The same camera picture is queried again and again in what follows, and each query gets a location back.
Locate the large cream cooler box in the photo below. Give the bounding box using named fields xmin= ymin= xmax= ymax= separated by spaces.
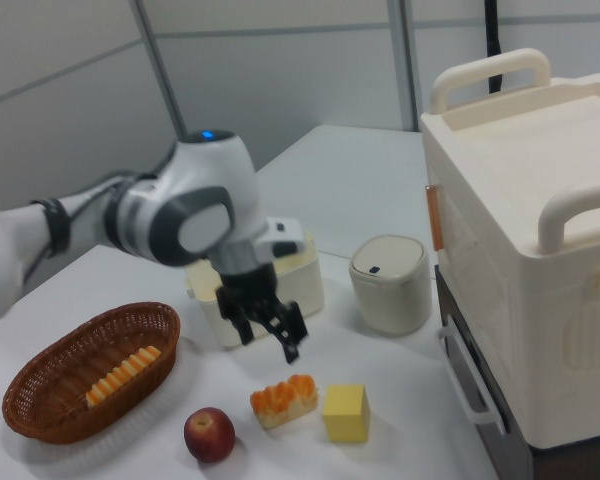
xmin=419 ymin=47 xmax=600 ymax=450

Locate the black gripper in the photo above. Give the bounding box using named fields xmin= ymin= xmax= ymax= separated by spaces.
xmin=208 ymin=239 xmax=309 ymax=365

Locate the white drawer handle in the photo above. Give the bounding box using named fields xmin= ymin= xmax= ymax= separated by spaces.
xmin=438 ymin=312 xmax=507 ymax=437

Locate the copper latch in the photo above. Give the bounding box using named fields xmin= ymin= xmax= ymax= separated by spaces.
xmin=425 ymin=184 xmax=442 ymax=252

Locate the yellow foam cube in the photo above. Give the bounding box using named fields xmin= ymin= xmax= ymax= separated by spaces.
xmin=321 ymin=383 xmax=373 ymax=444

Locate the black hanging cable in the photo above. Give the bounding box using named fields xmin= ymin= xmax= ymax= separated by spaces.
xmin=481 ymin=0 xmax=507 ymax=95

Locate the brown wicker basket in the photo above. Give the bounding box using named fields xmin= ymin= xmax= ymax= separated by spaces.
xmin=1 ymin=300 xmax=182 ymax=446

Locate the red apple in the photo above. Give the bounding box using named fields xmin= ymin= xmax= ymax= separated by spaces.
xmin=182 ymin=406 xmax=237 ymax=464

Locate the striped orange bread roll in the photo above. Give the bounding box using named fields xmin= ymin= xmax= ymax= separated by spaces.
xmin=84 ymin=345 xmax=162 ymax=409

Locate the small white lidded bin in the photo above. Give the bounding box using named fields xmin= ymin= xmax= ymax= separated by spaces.
xmin=348 ymin=234 xmax=431 ymax=337

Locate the glazed bread loaf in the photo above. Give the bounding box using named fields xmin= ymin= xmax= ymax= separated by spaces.
xmin=249 ymin=373 xmax=320 ymax=432

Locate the white plastic storage box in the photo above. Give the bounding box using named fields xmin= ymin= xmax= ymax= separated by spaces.
xmin=184 ymin=229 xmax=326 ymax=350

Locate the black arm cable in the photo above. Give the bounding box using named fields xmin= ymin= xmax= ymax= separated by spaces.
xmin=22 ymin=170 xmax=159 ymax=281

